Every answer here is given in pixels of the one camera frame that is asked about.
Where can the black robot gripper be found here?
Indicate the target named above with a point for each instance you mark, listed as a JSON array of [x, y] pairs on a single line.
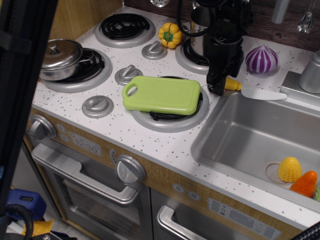
[[222, 47]]

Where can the yellow handled toy knife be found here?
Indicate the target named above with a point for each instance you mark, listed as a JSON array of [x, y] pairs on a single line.
[[253, 93]]

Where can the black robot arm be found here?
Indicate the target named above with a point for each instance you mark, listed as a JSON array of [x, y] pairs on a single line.
[[234, 10]]

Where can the green plastic cutting board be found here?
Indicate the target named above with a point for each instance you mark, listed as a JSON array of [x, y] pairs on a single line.
[[161, 95]]

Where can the back right black burner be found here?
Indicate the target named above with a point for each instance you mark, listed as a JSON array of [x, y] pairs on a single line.
[[187, 58]]

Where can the black burner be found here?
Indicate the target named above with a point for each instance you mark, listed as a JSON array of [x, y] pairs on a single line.
[[187, 58], [124, 30], [94, 70], [173, 123]]

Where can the tall steel pot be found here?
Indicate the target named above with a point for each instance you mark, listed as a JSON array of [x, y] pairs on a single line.
[[200, 21]]

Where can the purple striped toy onion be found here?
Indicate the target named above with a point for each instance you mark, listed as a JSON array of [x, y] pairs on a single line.
[[261, 59]]

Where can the yellow toy bell pepper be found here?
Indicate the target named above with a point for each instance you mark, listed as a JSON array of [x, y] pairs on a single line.
[[170, 35]]

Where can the front black burner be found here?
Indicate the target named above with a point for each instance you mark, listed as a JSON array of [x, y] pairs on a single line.
[[173, 123]]

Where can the silver sink basin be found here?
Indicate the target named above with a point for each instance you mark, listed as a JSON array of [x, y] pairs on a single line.
[[246, 139]]

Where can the upper grey stove knob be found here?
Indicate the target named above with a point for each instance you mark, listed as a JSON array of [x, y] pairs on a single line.
[[154, 51]]

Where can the grey stove knob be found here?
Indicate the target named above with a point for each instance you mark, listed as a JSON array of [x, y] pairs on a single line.
[[125, 75], [98, 106], [154, 51]]

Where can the middle grey stove knob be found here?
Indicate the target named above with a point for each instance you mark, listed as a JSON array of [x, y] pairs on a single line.
[[125, 75]]

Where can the hanging silver strainer spoon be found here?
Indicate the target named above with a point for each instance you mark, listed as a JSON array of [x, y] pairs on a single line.
[[160, 3]]

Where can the silver faucet pipe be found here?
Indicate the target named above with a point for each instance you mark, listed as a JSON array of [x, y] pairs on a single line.
[[279, 11]]

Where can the hanging clear glass ornament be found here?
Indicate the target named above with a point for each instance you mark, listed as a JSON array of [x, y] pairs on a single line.
[[306, 21]]

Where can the back left black burner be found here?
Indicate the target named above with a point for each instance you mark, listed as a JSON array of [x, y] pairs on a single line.
[[124, 30]]

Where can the yellow toy corn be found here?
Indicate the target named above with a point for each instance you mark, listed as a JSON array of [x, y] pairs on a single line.
[[289, 170]]

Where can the lower grey stove knob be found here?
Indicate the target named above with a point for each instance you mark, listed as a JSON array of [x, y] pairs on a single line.
[[98, 106]]

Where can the right oven dial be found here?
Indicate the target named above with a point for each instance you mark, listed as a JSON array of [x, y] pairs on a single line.
[[128, 170]]

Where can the oven dial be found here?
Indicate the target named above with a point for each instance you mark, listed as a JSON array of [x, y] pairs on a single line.
[[41, 128], [128, 170]]

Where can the orange toy carrot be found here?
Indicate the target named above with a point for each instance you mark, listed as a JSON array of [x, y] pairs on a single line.
[[306, 184]]

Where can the green toy vegetable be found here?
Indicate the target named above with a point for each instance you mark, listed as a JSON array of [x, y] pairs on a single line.
[[316, 195]]

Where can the small lidded steel pot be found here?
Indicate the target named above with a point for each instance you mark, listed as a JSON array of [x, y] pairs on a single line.
[[62, 59]]

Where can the left oven dial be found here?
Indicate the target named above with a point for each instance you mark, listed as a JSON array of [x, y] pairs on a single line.
[[41, 128]]

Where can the blue clamp tool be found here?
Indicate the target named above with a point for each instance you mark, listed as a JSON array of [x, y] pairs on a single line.
[[32, 201]]

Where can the silver dishwasher door handle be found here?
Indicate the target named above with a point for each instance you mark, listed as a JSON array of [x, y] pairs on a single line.
[[165, 220]]

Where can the black foreground frame post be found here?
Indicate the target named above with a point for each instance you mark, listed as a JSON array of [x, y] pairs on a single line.
[[25, 26]]

